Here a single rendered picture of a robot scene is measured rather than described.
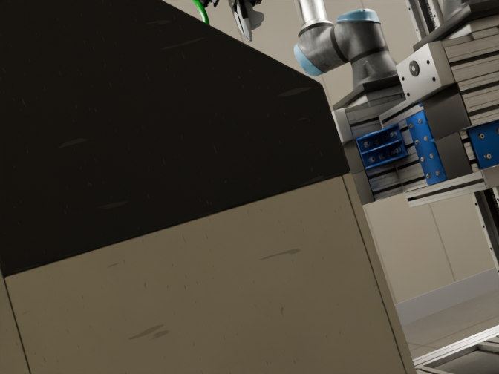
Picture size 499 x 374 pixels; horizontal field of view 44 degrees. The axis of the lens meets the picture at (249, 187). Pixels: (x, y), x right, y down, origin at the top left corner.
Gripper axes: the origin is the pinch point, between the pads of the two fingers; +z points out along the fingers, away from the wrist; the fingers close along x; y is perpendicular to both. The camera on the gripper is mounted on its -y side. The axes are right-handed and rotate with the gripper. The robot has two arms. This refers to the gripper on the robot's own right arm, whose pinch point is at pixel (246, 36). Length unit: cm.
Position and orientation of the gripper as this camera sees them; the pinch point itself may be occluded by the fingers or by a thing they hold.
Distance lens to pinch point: 159.4
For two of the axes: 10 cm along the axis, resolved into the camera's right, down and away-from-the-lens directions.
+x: -1.7, 1.3, 9.8
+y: 9.4, -2.8, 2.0
